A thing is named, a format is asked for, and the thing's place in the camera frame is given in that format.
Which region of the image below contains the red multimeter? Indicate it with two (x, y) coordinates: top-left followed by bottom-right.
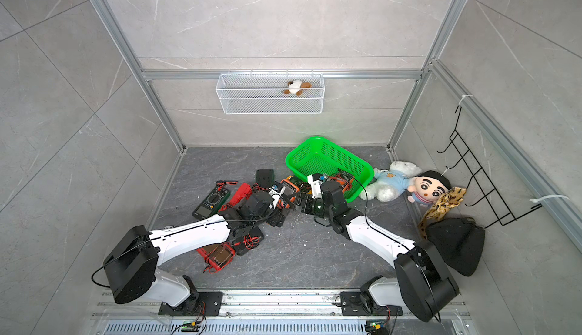
(221, 183), (253, 211)

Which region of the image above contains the white blue plush bear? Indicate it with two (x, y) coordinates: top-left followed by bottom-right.
(359, 161), (421, 203)

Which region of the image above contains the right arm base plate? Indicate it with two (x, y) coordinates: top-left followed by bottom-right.
(334, 291), (403, 317)

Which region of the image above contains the dark green multimeter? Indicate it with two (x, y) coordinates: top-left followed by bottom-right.
(192, 186), (230, 221)

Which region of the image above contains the green plastic basket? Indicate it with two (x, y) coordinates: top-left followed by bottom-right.
(285, 136), (375, 203)

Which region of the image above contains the orange grey Victor multimeter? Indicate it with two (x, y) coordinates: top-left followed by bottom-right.
(328, 170), (354, 194)

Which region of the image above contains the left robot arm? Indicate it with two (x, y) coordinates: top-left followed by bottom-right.
(101, 183), (287, 309)

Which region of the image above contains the cartoon boy plush doll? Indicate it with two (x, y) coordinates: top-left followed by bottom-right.
(407, 171), (452, 206)

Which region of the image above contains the small black multimeter with leads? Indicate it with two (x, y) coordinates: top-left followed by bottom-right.
(231, 227), (264, 256)

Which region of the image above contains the small brown white plush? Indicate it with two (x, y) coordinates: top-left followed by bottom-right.
(283, 80), (312, 97)

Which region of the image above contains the orange multimeter with leads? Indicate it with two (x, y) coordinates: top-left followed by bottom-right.
(280, 175), (303, 209)

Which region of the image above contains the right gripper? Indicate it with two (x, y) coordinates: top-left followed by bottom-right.
(286, 193), (334, 220)

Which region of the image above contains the red flat multimeter case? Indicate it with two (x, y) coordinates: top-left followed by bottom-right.
(196, 242), (236, 274)

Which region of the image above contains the black wire wall rack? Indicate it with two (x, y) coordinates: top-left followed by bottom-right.
(436, 106), (543, 228)

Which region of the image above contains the black multimeter far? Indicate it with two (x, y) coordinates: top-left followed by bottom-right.
(256, 168), (275, 189)

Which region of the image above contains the black fabric bag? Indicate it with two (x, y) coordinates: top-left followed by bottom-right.
(426, 217), (486, 277)

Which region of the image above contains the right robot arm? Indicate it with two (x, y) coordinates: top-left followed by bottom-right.
(302, 174), (459, 322)

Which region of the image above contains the leopard print cloth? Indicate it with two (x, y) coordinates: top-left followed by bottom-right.
(418, 187), (467, 240)

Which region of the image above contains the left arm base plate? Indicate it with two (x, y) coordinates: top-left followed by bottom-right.
(158, 291), (224, 317)

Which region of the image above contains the white wire wall basket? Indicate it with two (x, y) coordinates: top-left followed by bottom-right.
(215, 71), (326, 115)

